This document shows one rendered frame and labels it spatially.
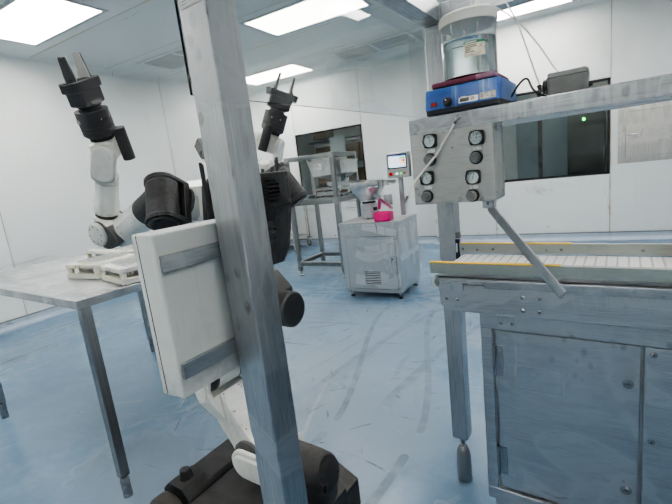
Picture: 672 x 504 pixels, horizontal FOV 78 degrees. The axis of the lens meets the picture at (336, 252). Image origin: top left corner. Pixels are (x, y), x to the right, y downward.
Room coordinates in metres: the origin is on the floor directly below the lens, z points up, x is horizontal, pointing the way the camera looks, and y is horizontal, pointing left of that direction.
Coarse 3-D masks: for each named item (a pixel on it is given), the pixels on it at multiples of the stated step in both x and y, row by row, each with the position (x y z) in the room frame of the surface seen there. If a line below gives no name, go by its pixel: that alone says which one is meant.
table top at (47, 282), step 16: (80, 256) 2.86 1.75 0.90; (0, 272) 2.54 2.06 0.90; (16, 272) 2.46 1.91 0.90; (32, 272) 2.39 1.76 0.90; (48, 272) 2.32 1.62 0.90; (64, 272) 2.26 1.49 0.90; (0, 288) 2.00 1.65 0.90; (16, 288) 1.95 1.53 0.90; (32, 288) 1.90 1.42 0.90; (48, 288) 1.86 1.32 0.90; (64, 288) 1.82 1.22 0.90; (80, 288) 1.78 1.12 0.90; (96, 288) 1.74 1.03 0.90; (112, 288) 1.70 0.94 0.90; (128, 288) 1.72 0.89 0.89; (64, 304) 1.60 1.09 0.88; (80, 304) 1.56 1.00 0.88
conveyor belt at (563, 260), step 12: (564, 264) 1.13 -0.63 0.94; (576, 264) 1.12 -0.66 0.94; (588, 264) 1.10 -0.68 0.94; (600, 264) 1.09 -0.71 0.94; (612, 264) 1.08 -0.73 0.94; (624, 264) 1.06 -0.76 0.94; (636, 264) 1.05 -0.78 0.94; (648, 264) 1.04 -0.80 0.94; (660, 264) 1.03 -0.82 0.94; (456, 276) 1.16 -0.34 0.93; (468, 276) 1.14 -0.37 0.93; (480, 276) 1.12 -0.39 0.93; (492, 276) 1.10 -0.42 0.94; (504, 276) 1.09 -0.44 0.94
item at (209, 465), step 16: (224, 448) 1.57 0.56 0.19; (304, 448) 1.27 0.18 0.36; (320, 448) 1.28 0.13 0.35; (208, 464) 1.48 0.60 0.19; (224, 464) 1.47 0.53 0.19; (304, 464) 1.22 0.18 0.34; (320, 464) 1.21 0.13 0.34; (336, 464) 1.25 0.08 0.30; (176, 480) 1.38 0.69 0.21; (192, 480) 1.37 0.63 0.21; (208, 480) 1.39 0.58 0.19; (224, 480) 1.41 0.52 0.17; (240, 480) 1.40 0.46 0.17; (320, 480) 1.18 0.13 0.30; (336, 480) 1.22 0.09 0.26; (352, 480) 1.33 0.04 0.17; (192, 496) 1.33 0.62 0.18; (208, 496) 1.33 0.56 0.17; (224, 496) 1.32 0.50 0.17; (240, 496) 1.31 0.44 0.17; (256, 496) 1.30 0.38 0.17; (320, 496) 1.19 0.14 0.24; (336, 496) 1.24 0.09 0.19; (352, 496) 1.30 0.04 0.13
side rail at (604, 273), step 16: (432, 272) 1.19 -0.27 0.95; (448, 272) 1.16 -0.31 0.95; (464, 272) 1.13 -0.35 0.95; (480, 272) 1.11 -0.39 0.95; (496, 272) 1.08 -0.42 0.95; (512, 272) 1.06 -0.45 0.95; (528, 272) 1.03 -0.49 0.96; (560, 272) 0.99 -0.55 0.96; (576, 272) 0.97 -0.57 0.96; (592, 272) 0.95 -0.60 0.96; (608, 272) 0.94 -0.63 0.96; (624, 272) 0.92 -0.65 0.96; (640, 272) 0.90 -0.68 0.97; (656, 272) 0.88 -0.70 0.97
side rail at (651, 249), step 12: (468, 252) 1.39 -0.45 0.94; (480, 252) 1.37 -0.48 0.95; (492, 252) 1.35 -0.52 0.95; (504, 252) 1.32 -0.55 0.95; (516, 252) 1.30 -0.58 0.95; (540, 252) 1.26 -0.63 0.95; (552, 252) 1.24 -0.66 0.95; (564, 252) 1.22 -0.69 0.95; (576, 252) 1.21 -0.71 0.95; (588, 252) 1.19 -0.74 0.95; (600, 252) 1.17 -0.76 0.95; (612, 252) 1.15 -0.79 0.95; (624, 252) 1.14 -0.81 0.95; (636, 252) 1.12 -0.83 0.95; (648, 252) 1.11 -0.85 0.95; (660, 252) 1.09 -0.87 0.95
